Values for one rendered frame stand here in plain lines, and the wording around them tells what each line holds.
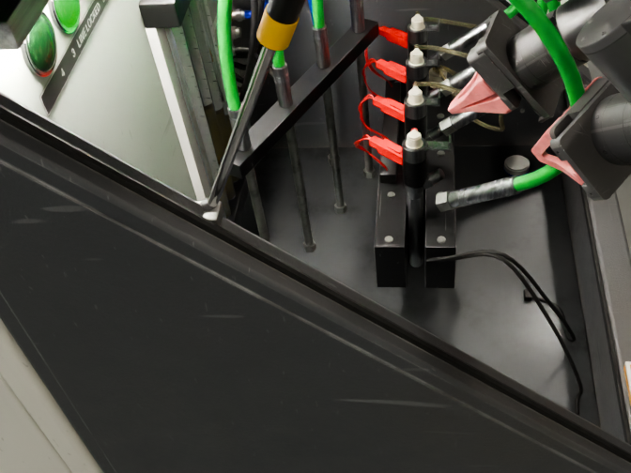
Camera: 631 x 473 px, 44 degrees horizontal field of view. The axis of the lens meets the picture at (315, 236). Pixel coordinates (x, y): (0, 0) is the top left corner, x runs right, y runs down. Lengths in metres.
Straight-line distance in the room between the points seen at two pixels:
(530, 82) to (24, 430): 0.59
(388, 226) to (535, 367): 0.26
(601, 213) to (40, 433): 0.71
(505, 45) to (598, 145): 0.17
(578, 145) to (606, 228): 0.40
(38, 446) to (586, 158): 0.59
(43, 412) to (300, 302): 0.31
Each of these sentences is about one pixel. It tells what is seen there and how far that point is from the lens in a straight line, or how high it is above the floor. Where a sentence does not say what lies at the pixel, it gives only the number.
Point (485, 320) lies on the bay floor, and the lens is 1.08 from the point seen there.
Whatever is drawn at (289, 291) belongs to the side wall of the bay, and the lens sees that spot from 0.56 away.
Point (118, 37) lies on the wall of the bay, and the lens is 0.80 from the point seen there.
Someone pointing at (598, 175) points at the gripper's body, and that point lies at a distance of 0.66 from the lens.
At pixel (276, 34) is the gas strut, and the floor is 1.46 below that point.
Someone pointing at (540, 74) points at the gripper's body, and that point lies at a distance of 0.77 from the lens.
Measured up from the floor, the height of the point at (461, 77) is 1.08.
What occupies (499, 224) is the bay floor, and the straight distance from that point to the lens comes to 1.19.
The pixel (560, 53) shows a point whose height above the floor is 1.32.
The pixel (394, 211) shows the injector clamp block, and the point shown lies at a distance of 1.00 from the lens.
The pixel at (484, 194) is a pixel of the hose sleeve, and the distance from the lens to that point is 0.79.
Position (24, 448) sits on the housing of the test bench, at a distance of 0.87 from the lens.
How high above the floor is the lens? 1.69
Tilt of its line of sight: 47 degrees down
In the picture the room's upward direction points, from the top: 9 degrees counter-clockwise
